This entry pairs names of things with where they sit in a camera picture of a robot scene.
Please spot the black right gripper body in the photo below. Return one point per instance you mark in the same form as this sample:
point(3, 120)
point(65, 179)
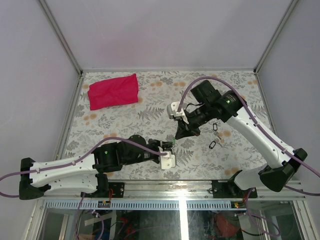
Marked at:
point(199, 116)

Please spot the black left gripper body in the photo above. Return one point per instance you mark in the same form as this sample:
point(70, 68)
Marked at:
point(147, 155)

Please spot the key with black tag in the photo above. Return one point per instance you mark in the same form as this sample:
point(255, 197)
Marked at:
point(215, 126)
point(217, 141)

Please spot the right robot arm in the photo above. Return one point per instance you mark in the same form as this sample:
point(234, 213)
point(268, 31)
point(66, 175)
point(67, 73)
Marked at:
point(282, 160)

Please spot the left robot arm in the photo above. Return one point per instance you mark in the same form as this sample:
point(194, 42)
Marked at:
point(86, 175)

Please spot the red cloth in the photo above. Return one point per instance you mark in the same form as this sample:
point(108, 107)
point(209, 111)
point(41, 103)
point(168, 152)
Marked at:
point(113, 92)

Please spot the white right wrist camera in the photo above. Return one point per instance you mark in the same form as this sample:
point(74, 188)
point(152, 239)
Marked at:
point(175, 114)

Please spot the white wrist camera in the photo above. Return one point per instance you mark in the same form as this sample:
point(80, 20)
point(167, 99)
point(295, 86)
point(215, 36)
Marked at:
point(175, 114)
point(168, 160)

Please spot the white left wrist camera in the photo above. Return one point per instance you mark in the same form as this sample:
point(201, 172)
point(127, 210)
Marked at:
point(168, 160)

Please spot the metal mounting rail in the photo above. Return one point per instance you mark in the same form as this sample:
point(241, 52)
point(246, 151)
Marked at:
point(167, 189)

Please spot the slotted cable duct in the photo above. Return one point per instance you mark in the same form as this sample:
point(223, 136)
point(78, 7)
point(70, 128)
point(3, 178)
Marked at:
point(143, 205)

